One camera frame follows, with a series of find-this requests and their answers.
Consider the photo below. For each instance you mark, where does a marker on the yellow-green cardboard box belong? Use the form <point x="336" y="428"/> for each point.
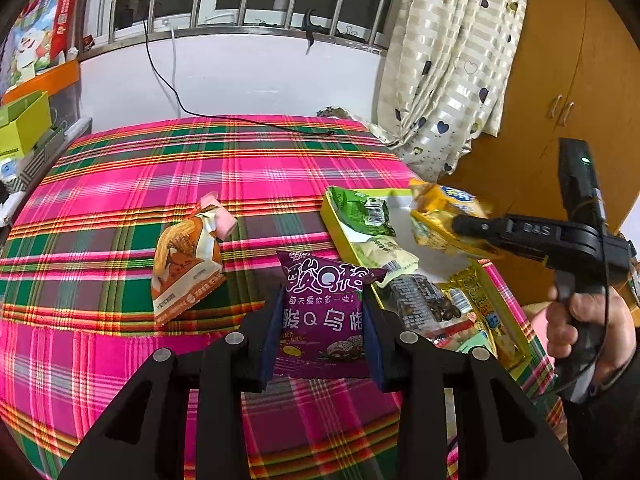
<point x="400" y="207"/>

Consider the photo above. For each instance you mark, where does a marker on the long yellow snack packet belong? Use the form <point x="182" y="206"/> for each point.
<point x="480" y="305"/>

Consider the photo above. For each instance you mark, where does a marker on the gold snack packet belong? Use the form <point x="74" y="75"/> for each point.
<point x="435" y="230"/>

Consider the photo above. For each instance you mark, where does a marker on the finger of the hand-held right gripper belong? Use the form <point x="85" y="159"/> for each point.
<point x="477" y="226"/>

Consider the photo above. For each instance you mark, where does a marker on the colourful toy box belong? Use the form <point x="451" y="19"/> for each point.
<point x="40" y="30"/>

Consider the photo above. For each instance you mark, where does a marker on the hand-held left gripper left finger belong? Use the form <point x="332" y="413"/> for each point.
<point x="272" y="340"/>

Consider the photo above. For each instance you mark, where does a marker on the person's right hand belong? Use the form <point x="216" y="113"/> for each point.
<point x="610" y="330"/>

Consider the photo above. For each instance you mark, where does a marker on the orange lidded storage bin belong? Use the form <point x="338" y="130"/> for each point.
<point x="55" y="80"/>

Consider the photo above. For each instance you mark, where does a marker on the purple snack packet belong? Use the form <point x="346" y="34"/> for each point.
<point x="325" y="310"/>

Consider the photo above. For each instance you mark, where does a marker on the striped cardboard box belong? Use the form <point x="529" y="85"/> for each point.
<point x="42" y="160"/>

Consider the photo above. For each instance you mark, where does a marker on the green pea snack packet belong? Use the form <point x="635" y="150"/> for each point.
<point x="357" y="207"/>

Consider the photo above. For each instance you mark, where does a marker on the pink plaid blanket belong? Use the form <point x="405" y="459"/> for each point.
<point x="125" y="185"/>

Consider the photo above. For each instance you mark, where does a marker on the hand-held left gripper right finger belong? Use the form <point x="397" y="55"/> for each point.
<point x="372" y="340"/>

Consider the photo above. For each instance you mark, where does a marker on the clear peanut snack packet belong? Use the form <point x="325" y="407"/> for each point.
<point x="450" y="335"/>

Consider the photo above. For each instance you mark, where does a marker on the wooden wardrobe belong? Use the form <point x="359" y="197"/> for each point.
<point x="565" y="35"/>

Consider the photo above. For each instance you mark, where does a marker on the pink stool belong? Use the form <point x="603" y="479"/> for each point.
<point x="540" y="327"/>

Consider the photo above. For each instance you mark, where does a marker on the orange bread snack packet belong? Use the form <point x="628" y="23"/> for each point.
<point x="180" y="270"/>

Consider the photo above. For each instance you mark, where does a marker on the dark clear snack packet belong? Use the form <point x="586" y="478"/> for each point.
<point x="420" y="300"/>

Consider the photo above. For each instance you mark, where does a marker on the lime green cardboard box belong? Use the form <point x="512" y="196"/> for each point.
<point x="25" y="125"/>

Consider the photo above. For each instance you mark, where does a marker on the heart print curtain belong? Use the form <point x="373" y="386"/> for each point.
<point x="450" y="60"/>

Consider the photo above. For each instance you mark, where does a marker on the floral cloth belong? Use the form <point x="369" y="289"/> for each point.
<point x="337" y="112"/>

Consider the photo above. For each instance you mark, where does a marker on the pale green snack packet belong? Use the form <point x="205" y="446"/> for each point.
<point x="387" y="255"/>

